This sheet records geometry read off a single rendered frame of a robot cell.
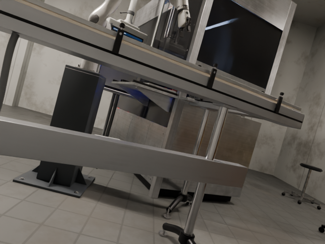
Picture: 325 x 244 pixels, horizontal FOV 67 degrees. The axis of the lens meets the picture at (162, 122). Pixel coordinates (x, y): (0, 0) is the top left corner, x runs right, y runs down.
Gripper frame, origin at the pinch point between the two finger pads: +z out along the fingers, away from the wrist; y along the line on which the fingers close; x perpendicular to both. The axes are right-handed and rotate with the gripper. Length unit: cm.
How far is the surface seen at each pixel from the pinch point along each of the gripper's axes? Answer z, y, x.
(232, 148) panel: 88, 39, -71
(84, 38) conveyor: 35, -54, 79
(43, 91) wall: -45, 435, 80
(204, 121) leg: 62, 13, -20
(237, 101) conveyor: 57, -50, 6
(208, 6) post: -31.7, 10.7, -32.2
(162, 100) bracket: 41, 40, 1
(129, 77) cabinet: -1, 126, -3
